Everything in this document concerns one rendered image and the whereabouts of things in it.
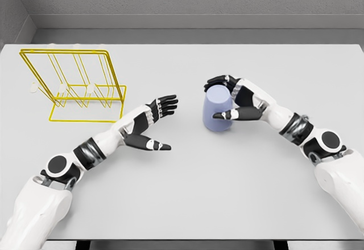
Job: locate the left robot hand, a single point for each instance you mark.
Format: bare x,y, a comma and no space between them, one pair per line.
140,121

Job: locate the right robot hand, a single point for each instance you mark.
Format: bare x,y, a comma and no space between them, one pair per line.
247,94

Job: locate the lavender blue cup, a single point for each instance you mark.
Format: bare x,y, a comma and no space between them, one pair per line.
216,110

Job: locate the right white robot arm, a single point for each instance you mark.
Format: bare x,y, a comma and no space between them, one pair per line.
318,147

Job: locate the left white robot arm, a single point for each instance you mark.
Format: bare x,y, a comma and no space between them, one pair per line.
57,176

